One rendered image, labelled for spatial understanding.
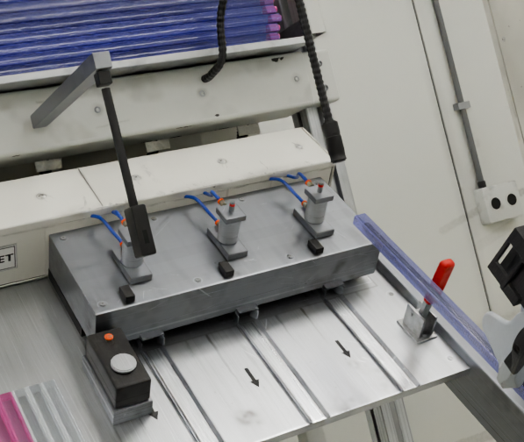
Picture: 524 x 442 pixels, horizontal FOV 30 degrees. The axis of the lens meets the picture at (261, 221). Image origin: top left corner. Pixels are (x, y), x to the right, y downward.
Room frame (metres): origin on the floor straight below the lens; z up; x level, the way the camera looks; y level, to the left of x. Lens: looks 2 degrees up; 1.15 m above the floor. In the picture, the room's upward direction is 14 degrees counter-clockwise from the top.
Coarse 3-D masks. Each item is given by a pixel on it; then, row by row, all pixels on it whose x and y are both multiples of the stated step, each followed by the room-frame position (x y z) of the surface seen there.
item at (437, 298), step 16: (368, 224) 0.99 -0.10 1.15; (384, 240) 0.97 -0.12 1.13; (384, 256) 0.96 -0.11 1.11; (400, 256) 0.95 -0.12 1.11; (400, 272) 0.95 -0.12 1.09; (416, 272) 0.93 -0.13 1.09; (416, 288) 0.93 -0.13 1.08; (432, 288) 0.92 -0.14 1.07; (432, 304) 0.91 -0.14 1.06; (448, 304) 0.90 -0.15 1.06; (448, 320) 0.90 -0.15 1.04; (464, 320) 0.89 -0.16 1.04; (464, 336) 0.88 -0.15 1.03; (480, 336) 0.87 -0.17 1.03; (480, 352) 0.87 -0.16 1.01; (496, 368) 0.85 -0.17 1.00
